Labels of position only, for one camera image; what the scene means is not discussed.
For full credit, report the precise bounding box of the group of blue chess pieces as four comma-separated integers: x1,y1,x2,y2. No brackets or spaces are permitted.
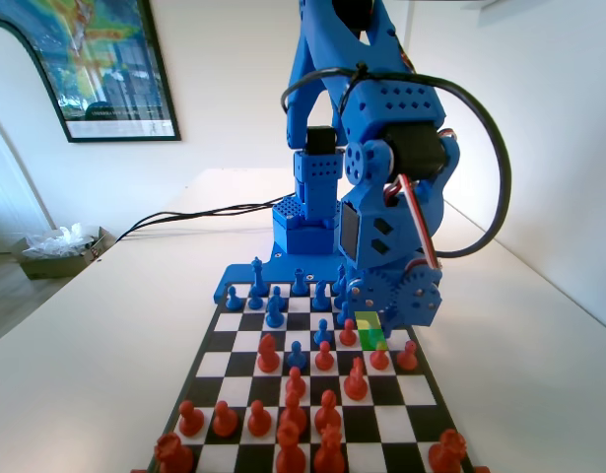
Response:
212,250,353,304

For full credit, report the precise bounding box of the orange knight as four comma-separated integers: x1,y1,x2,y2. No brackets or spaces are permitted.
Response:
343,357,370,401
256,333,282,373

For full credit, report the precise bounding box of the blue knight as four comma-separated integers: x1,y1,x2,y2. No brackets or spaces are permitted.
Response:
264,294,286,330
312,279,331,311

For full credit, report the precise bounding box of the black white chessboard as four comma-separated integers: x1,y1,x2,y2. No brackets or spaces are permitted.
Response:
144,281,476,473

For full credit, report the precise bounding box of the orange bishop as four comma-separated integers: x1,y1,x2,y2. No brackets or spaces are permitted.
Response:
278,388,308,435
314,388,343,435

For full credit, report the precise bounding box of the blue king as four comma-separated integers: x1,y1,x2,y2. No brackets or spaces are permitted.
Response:
250,256,265,297

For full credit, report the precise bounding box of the orange queen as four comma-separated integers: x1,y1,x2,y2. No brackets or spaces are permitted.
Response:
312,426,346,473

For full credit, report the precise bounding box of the orange king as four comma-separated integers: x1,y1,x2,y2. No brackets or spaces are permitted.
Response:
275,421,307,473

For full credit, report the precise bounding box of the white plastic bag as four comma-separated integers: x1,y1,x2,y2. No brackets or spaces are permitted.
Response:
22,222,102,260

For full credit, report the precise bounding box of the cardboard box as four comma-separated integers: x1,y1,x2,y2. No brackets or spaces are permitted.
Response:
14,225,118,281

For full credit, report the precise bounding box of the black framed map poster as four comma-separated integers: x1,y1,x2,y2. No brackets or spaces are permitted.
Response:
0,0,182,145

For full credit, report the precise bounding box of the red white black servo wire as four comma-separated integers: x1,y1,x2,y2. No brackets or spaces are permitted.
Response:
383,174,444,272

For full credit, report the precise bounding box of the black table cable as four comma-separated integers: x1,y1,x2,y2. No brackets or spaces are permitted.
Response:
115,204,284,240
115,196,290,240

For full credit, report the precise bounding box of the thick black looped cable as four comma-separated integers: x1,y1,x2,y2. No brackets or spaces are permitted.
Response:
280,61,513,260

